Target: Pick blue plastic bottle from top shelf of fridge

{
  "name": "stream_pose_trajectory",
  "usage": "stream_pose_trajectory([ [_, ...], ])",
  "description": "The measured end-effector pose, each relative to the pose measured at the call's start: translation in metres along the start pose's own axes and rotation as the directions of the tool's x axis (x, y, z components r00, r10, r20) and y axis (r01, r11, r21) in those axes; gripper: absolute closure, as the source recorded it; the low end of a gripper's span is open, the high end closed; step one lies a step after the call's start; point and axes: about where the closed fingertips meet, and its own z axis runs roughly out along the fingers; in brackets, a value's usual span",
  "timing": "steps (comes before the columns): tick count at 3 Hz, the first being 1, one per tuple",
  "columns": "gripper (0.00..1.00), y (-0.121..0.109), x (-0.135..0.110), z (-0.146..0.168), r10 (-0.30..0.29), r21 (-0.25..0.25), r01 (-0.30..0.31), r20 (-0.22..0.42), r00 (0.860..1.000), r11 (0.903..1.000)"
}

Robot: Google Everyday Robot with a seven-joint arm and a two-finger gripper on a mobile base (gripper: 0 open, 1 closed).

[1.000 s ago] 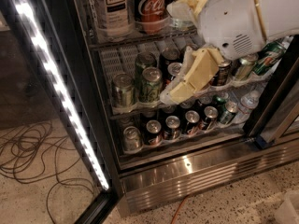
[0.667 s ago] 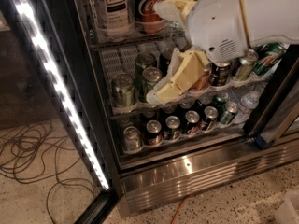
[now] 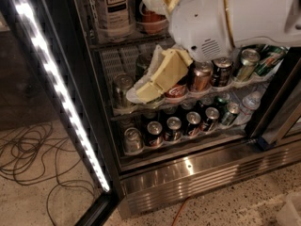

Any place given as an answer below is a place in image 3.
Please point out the open glass fridge door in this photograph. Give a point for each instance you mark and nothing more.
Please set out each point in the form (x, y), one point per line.
(46, 178)

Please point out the pale green can middle shelf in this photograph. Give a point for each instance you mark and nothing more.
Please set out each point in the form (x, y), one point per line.
(246, 64)

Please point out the dark can middle shelf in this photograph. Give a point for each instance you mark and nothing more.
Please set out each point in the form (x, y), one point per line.
(221, 72)

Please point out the white LED light strip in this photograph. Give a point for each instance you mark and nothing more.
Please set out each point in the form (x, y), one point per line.
(28, 16)

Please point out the Coca-Cola bottle top shelf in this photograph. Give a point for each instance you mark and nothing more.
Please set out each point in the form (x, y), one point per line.
(148, 22)

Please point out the stainless steel display fridge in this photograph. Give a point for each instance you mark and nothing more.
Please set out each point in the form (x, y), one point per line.
(175, 170)

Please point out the green can bottom shelf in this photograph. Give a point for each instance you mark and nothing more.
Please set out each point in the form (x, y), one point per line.
(229, 114)

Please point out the clear water bottle bottom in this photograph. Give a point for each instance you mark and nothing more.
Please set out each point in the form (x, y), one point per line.
(248, 106)

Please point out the green can back row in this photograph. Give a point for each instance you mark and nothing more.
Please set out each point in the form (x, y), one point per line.
(142, 64)

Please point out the copper can middle shelf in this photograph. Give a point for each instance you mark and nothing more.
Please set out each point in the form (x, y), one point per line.
(200, 76)

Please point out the silver can bottom left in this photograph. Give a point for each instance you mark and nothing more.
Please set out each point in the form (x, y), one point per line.
(132, 140)

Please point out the dark red can bottom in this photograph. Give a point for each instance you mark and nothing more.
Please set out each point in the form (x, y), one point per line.
(154, 134)

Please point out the white bin corner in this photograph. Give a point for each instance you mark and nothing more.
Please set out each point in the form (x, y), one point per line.
(290, 213)

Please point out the Coca-Cola can middle shelf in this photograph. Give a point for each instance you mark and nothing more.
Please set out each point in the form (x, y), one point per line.
(177, 91)

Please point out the Mountain Dew can lying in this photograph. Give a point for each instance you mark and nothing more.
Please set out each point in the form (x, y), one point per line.
(270, 57)

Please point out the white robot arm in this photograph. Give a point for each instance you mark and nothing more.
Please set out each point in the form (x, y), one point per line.
(204, 30)

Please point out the white tea bottle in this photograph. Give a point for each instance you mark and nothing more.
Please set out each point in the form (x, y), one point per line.
(114, 18)

